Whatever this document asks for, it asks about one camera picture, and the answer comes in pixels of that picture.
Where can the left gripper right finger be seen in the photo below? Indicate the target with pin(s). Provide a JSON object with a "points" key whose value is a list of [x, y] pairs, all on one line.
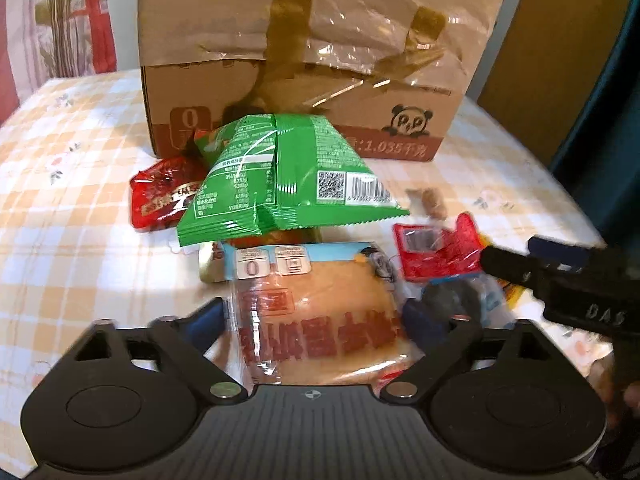
{"points": [[443, 323]]}

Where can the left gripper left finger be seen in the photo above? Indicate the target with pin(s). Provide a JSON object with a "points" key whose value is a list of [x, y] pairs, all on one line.
{"points": [[181, 345]]}

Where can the black cookie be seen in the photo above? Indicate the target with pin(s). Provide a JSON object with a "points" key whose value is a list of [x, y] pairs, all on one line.
{"points": [[480, 299]]}

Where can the red square snack packet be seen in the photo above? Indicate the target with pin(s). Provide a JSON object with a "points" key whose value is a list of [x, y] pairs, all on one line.
{"points": [[428, 252]]}

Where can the small brown snack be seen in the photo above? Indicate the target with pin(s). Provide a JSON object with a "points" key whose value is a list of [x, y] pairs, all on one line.
{"points": [[428, 203]]}

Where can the bread bun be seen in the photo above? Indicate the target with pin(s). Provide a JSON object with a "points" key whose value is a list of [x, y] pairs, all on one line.
{"points": [[317, 314]]}

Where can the red candy packet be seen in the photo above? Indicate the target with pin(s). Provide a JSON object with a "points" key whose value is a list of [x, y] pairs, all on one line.
{"points": [[162, 193]]}

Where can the green rice cracker bag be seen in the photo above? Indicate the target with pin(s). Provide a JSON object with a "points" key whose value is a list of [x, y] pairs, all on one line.
{"points": [[280, 172]]}

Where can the checkered floral tablecloth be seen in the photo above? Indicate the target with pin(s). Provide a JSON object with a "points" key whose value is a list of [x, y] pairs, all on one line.
{"points": [[70, 256]]}

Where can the wooden door panel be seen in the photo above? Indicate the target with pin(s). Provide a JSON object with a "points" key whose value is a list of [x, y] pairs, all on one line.
{"points": [[549, 62]]}

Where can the cardboard box with plastic liner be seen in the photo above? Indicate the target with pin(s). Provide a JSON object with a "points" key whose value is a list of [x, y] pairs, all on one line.
{"points": [[390, 75]]}

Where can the printed room backdrop curtain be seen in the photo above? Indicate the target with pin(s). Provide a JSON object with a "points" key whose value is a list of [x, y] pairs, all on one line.
{"points": [[45, 39]]}

